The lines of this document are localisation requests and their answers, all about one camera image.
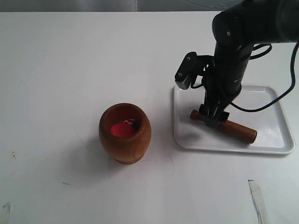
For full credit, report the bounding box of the clear tape strip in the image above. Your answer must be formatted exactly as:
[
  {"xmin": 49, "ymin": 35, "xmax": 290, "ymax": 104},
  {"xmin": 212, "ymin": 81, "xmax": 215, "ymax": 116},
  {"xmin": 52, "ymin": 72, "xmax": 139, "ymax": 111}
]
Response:
[
  {"xmin": 0, "ymin": 202, "xmax": 11, "ymax": 224},
  {"xmin": 248, "ymin": 180, "xmax": 271, "ymax": 224}
]

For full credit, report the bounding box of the clear tape strip left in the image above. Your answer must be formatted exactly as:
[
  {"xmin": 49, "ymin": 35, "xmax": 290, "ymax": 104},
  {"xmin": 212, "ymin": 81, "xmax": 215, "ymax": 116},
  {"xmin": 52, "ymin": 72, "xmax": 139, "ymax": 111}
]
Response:
[{"xmin": 0, "ymin": 202, "xmax": 11, "ymax": 224}]

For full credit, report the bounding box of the brown wooden pestle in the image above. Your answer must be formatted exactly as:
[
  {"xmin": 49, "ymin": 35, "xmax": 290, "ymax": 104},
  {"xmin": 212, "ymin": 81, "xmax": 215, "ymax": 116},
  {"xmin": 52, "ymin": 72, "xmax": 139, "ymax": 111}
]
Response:
[{"xmin": 190, "ymin": 110, "xmax": 257, "ymax": 144}]

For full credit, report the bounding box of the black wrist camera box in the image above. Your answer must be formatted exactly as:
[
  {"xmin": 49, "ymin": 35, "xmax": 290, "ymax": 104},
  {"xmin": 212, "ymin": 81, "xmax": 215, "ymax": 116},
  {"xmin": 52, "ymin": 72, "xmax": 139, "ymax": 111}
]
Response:
[{"xmin": 175, "ymin": 52, "xmax": 214, "ymax": 90}]

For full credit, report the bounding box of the white plastic tray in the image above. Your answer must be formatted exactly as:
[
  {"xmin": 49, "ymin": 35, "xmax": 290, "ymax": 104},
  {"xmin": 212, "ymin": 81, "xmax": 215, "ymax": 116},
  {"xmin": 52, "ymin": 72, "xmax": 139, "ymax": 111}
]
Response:
[{"xmin": 173, "ymin": 86, "xmax": 295, "ymax": 155}]

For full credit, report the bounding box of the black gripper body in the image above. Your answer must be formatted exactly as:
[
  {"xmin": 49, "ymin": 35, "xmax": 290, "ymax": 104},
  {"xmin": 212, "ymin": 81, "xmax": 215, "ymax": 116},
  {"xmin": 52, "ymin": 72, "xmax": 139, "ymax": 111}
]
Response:
[{"xmin": 204, "ymin": 43, "xmax": 254, "ymax": 112}]

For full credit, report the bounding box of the clear tape strip right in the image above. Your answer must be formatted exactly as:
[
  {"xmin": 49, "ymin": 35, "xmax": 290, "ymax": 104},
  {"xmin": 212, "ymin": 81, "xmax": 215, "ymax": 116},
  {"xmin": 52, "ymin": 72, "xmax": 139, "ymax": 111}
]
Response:
[{"xmin": 248, "ymin": 180, "xmax": 271, "ymax": 224}]

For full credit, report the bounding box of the red object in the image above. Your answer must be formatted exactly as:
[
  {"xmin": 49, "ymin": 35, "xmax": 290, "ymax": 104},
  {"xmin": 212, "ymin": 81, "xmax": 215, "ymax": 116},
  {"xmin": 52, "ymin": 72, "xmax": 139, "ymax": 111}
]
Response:
[{"xmin": 110, "ymin": 123, "xmax": 136, "ymax": 138}]

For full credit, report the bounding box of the wooden mortar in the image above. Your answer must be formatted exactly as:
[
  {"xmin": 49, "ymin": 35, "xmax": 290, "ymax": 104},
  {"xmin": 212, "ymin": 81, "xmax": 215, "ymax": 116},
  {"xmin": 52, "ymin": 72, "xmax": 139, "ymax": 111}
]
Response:
[{"xmin": 99, "ymin": 103, "xmax": 151, "ymax": 164}]

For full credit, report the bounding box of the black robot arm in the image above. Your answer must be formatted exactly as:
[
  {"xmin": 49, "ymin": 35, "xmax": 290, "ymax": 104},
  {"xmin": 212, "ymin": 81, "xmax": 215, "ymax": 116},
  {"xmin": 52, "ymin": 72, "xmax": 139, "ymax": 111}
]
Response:
[{"xmin": 199, "ymin": 0, "xmax": 299, "ymax": 127}]

